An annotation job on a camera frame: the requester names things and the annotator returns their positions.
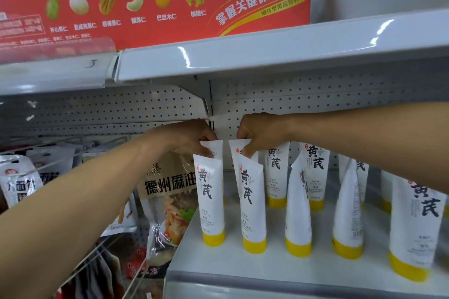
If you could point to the person's right hand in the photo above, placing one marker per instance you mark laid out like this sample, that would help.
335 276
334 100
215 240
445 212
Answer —
266 130

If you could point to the person's left hand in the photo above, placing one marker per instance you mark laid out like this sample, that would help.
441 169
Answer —
182 136

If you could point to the person's right fingers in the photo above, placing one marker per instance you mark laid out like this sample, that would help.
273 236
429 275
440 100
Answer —
245 134

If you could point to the person's left fingers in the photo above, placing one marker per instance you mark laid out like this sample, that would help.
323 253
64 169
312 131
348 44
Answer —
207 137

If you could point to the white squeeze tube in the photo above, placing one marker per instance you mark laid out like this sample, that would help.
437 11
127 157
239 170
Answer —
234 151
218 150

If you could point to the person's left forearm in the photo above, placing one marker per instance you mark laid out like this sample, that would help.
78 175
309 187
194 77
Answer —
70 211

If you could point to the person's right forearm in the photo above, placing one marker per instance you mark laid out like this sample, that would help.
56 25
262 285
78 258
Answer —
368 137

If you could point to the beige snack bag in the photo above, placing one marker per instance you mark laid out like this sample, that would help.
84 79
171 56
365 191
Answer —
168 186

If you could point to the row of white yellow-capped tubes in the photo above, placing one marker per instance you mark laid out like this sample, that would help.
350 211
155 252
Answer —
298 204

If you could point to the white metal shelf board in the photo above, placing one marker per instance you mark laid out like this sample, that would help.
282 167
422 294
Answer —
280 50
315 270

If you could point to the white perforated back panel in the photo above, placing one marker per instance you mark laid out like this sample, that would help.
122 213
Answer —
105 109

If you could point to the white packet with orange print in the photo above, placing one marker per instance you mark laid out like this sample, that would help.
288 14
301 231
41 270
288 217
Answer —
122 218

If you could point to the red snack packet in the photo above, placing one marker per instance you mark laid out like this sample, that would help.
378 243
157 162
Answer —
147 267

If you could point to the red nut picture carton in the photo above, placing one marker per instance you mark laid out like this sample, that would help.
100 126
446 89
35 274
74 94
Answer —
158 1

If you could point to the white hanging snack packet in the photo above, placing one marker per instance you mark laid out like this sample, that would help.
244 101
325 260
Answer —
17 183
52 165

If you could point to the white shelf bracket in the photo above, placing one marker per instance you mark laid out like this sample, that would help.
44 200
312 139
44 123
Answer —
201 95

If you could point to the clear plastic price rail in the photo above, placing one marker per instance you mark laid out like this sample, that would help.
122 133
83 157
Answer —
52 71

